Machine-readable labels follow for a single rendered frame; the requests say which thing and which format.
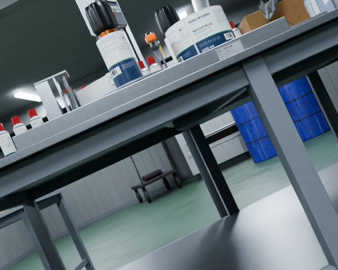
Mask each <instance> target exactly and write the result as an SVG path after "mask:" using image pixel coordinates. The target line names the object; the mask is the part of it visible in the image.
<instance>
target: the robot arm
mask: <svg viewBox="0 0 338 270"><path fill-rule="evenodd" d="M280 1H282V0H260V2H259V9H260V10H261V11H262V12H263V14H264V16H265V17H266V18H267V19H268V20H270V19H271V18H272V17H273V15H274V13H275V11H276V8H277V6H278V3H279V2H280ZM192 4H193V8H194V11H195V12H196V11H198V10H201V9H204V8H207V7H210V4H209V0H192ZM269 11H270V12H269Z"/></svg>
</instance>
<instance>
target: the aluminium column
mask: <svg viewBox="0 0 338 270"><path fill-rule="evenodd" d="M120 31H123V33H124V35H125V37H126V39H127V41H128V43H129V45H130V47H131V49H132V51H133V53H134V56H135V58H136V60H137V62H139V61H143V63H144V66H145V68H146V69H148V67H147V64H146V62H145V60H144V58H143V56H142V54H141V52H140V49H139V47H138V45H137V43H136V41H135V39H134V37H133V34H132V32H131V30H130V28H129V26H128V24H127V27H125V28H124V29H121V30H120Z"/></svg>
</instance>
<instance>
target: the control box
mask: <svg viewBox="0 0 338 270"><path fill-rule="evenodd" d="M97 1H99V0H76V2H77V4H78V7H79V9H80V11H81V13H82V15H83V17H84V19H85V22H86V24H87V26H88V28H89V30H90V32H91V35H92V36H94V35H93V33H92V31H91V28H90V26H89V24H88V22H87V20H86V16H85V8H86V7H87V6H89V5H90V4H91V3H93V2H97ZM102 1H105V2H106V0H102ZM106 3H107V4H108V5H116V6H119V5H118V3H110V2H106ZM119 8H120V7H119ZM115 16H116V19H117V22H118V24H119V25H118V28H117V29H116V30H117V31H119V30H121V29H124V28H125V27H127V22H126V20H125V18H124V16H123V14H122V13H115Z"/></svg>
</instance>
